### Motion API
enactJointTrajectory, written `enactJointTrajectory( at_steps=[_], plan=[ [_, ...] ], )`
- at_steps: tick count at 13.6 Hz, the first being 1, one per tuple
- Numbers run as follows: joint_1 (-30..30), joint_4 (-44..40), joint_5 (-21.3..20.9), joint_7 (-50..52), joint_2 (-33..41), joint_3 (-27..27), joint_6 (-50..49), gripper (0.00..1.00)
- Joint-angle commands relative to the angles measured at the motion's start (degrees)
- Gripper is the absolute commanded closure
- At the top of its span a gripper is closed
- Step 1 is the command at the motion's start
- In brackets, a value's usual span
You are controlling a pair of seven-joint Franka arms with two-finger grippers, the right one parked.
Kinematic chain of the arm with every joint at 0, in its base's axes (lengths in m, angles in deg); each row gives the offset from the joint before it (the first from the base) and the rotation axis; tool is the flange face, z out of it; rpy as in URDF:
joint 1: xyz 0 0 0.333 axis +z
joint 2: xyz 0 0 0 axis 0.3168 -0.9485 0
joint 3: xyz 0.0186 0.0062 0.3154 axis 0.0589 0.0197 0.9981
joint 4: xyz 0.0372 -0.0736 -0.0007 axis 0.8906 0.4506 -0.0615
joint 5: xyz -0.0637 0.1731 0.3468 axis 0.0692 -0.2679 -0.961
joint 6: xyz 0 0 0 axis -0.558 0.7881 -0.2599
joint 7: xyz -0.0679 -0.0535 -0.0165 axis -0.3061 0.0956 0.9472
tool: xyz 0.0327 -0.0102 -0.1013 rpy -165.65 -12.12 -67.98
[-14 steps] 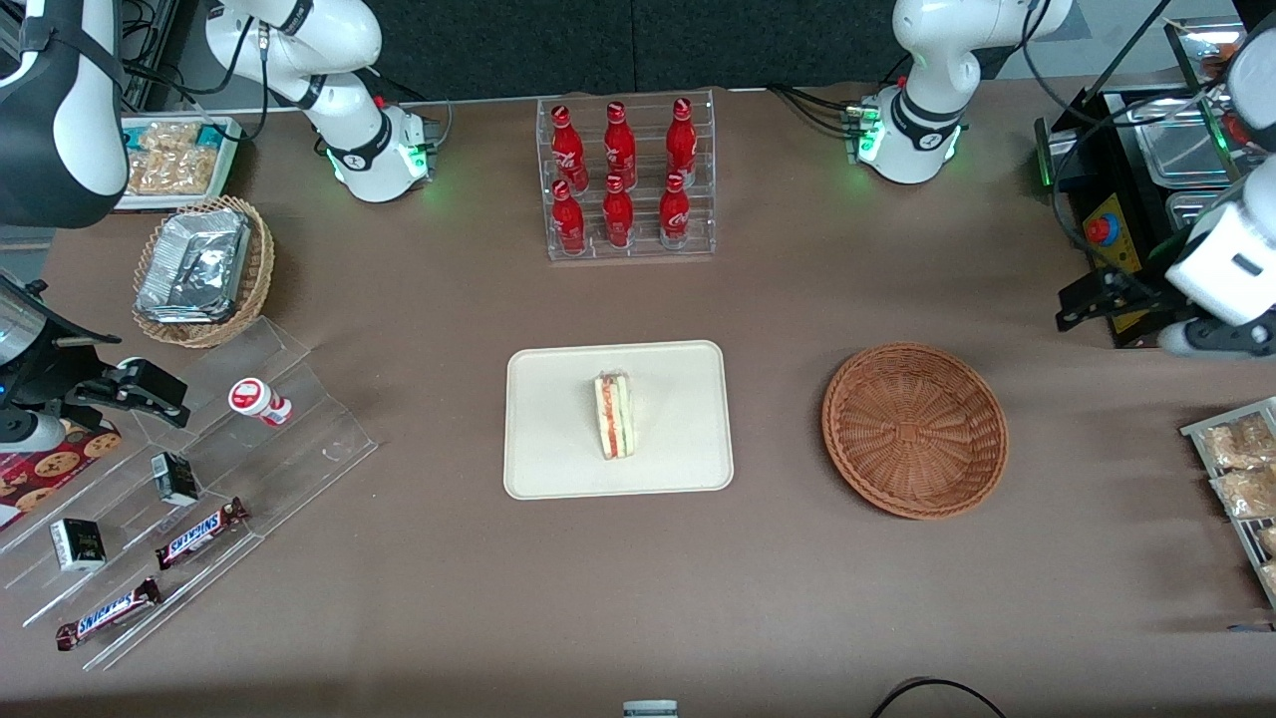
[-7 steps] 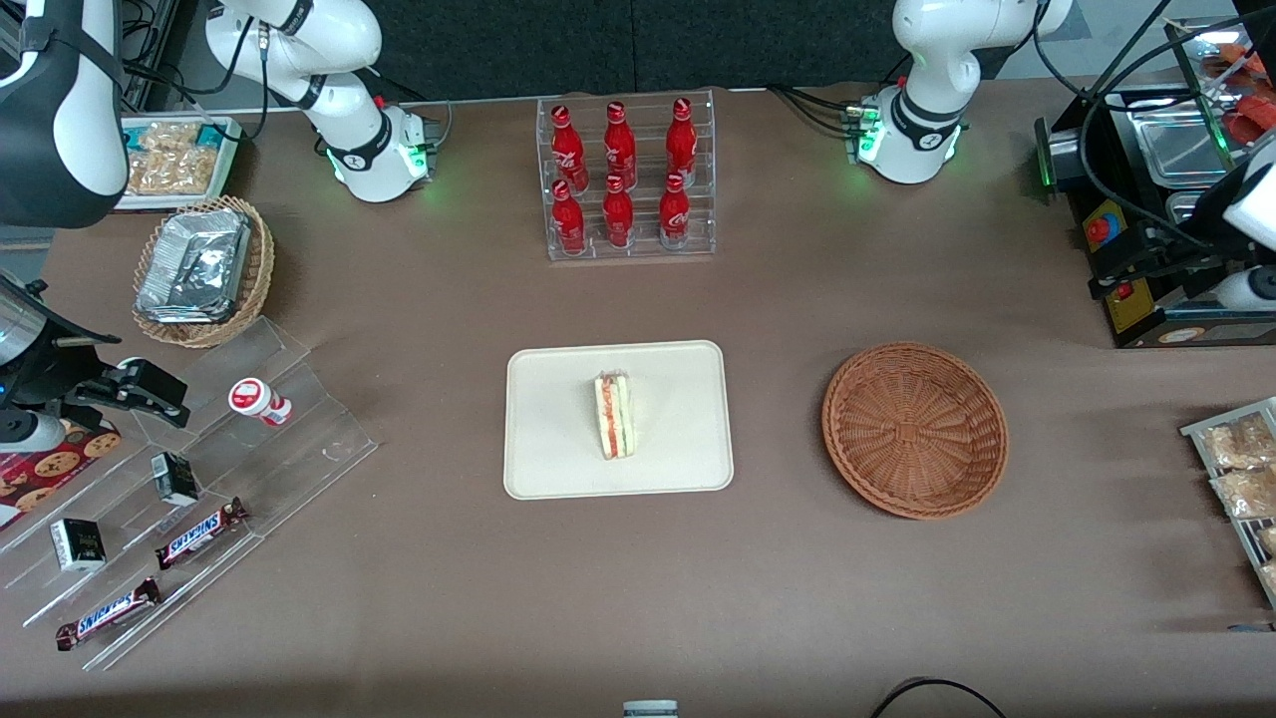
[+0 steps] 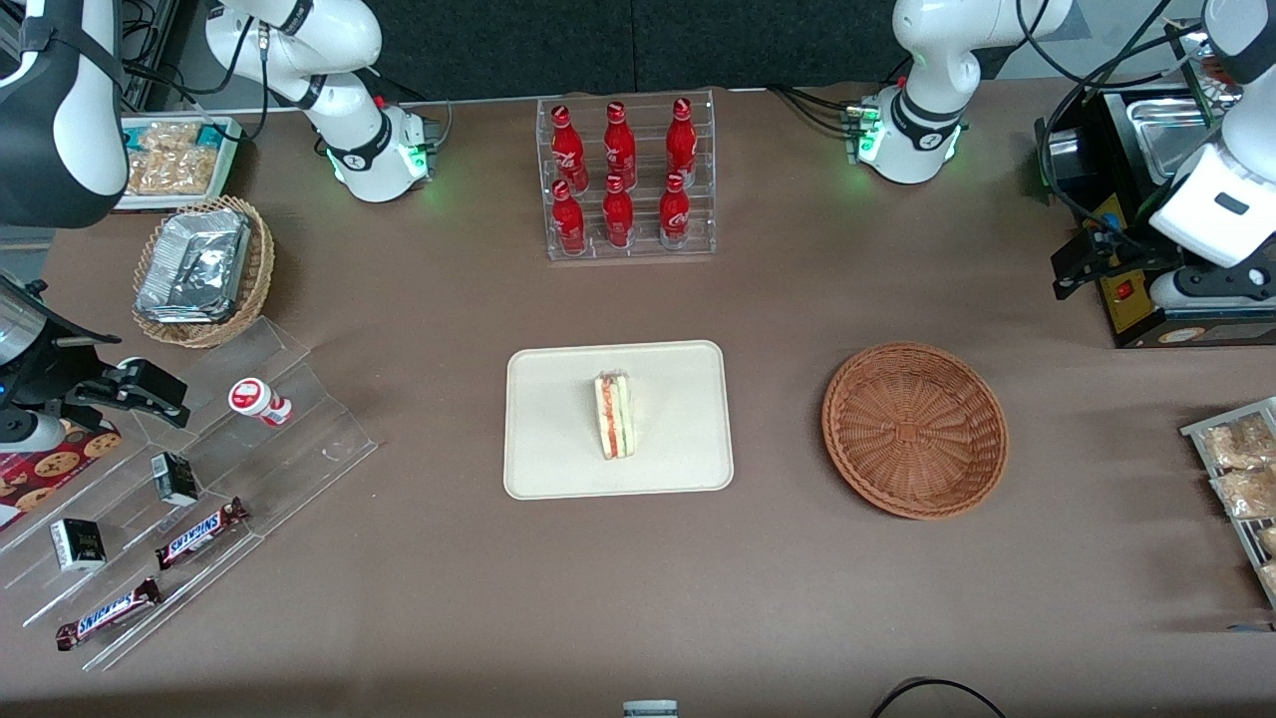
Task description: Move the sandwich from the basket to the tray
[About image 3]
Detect bag of rice crackers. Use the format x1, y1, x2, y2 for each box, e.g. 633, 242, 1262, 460
128, 148, 222, 196
128, 120, 205, 153

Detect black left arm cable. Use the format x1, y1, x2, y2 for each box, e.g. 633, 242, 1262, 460
1015, 0, 1212, 205

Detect red cookie box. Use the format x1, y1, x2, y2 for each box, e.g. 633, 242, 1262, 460
0, 419, 123, 530

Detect white snack tray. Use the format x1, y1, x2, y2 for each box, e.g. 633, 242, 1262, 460
118, 115, 245, 212

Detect black left base cables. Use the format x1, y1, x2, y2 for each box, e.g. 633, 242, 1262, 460
768, 85, 860, 137

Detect triangle sandwich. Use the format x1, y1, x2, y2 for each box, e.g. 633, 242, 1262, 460
594, 370, 635, 461

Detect brown round wicker basket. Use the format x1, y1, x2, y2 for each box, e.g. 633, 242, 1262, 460
822, 342, 1010, 521

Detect small black white carton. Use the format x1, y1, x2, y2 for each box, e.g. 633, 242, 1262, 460
50, 518, 107, 572

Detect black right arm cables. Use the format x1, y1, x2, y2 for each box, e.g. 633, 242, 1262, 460
120, 0, 272, 141

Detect clear acrylic stepped stand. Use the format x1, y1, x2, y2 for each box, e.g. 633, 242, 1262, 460
0, 317, 380, 671

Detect yellow box with buttons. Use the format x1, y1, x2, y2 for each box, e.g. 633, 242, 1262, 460
1082, 189, 1165, 337

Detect glass food warmer cabinet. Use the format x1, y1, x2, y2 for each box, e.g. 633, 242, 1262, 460
1037, 20, 1276, 350

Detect red cola bottle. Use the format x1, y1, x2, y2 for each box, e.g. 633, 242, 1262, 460
551, 179, 587, 255
602, 175, 636, 248
603, 100, 637, 188
551, 105, 589, 192
659, 172, 692, 248
666, 97, 699, 186

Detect clear acrylic bottle rack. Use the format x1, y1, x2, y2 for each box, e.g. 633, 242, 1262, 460
536, 90, 717, 262

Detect light wicker basket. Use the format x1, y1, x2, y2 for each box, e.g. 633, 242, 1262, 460
132, 195, 275, 349

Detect grey snack display tray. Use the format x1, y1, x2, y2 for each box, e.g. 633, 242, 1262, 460
1181, 397, 1276, 609

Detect Snickers chocolate bar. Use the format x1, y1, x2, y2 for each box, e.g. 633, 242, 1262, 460
55, 577, 162, 651
155, 498, 248, 570

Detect beige plastic tray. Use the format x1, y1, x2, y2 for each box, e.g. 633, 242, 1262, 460
503, 340, 736, 501

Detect steel warmer pan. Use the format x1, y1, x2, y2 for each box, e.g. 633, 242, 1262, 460
1129, 95, 1213, 182

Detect stack of foil trays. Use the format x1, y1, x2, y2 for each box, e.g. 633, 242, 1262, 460
135, 207, 252, 325

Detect black cable loop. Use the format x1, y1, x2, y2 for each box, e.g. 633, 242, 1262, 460
869, 677, 1008, 718

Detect red white small bottle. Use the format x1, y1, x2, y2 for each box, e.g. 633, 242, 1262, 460
228, 378, 293, 428

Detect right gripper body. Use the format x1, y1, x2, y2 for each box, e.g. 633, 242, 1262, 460
0, 269, 123, 456

